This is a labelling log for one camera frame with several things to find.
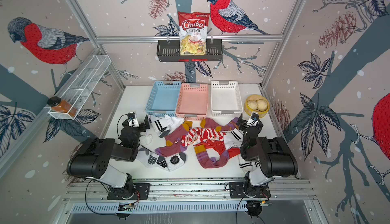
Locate red white striped sock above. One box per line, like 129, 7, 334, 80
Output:
181, 128, 227, 146

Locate red santa pattern sock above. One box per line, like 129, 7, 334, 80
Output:
202, 140, 241, 159

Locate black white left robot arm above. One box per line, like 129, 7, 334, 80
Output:
67, 122, 150, 198

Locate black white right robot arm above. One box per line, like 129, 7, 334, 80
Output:
240, 121, 298, 196

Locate white plastic basket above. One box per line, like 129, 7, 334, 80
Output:
210, 80, 243, 117

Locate blue plastic basket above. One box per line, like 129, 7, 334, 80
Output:
145, 80, 181, 117

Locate pink plastic basket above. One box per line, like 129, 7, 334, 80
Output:
175, 83, 209, 120

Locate small white sock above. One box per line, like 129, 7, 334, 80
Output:
140, 135, 153, 146

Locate white black-striped sock right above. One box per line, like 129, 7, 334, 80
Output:
223, 129, 259, 172

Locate white black-striped sock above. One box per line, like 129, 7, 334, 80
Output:
148, 115, 184, 138
223, 129, 259, 172

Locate yellow bowl with buns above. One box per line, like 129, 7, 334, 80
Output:
244, 95, 270, 118

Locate white grey patterned sock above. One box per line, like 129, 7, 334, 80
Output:
136, 147, 187, 172

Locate white black-striped sock top left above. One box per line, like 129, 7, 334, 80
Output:
148, 115, 184, 138

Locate purple yellow sock top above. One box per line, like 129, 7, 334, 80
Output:
200, 117, 239, 132

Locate purple yellow sock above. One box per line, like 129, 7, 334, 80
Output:
194, 145, 230, 169
155, 123, 190, 157
200, 117, 239, 132

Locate purple yellow sock left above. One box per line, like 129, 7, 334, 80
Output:
155, 123, 190, 157

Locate purple yellow sock bottom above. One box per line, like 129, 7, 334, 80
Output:
194, 145, 230, 169

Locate orange spice jar black lid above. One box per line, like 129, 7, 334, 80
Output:
47, 97, 77, 117

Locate red Chuba cassava chips bag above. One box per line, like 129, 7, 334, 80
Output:
178, 12, 210, 55

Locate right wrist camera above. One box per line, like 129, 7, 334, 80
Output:
246, 112, 259, 127

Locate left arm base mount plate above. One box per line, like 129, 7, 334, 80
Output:
107, 183, 151, 201

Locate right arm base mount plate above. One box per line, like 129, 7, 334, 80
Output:
225, 182, 271, 199

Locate clear acrylic wall shelf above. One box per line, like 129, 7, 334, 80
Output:
48, 54, 111, 120

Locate black wall-mounted wire basket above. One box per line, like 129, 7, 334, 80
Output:
156, 39, 223, 62

